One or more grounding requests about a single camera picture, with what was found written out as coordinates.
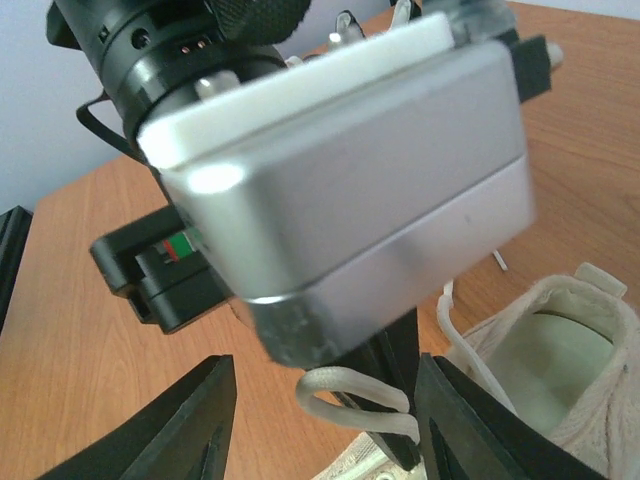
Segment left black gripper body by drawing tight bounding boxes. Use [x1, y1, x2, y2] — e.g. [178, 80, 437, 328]
[89, 34, 554, 336]

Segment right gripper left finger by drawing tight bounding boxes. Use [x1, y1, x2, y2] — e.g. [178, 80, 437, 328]
[41, 355, 235, 479]

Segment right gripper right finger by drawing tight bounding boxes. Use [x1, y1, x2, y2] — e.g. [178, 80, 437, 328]
[414, 354, 603, 480]

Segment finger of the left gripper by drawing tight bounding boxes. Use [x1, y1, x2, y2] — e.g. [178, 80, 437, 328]
[379, 309, 420, 400]
[329, 349, 421, 472]

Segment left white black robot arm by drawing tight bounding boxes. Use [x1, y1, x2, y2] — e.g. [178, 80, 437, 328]
[46, 1, 563, 470]

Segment black white sneaker left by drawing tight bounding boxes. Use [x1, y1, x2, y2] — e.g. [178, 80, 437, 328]
[276, 1, 422, 67]

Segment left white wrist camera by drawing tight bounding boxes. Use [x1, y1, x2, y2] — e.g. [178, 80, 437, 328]
[137, 12, 539, 369]

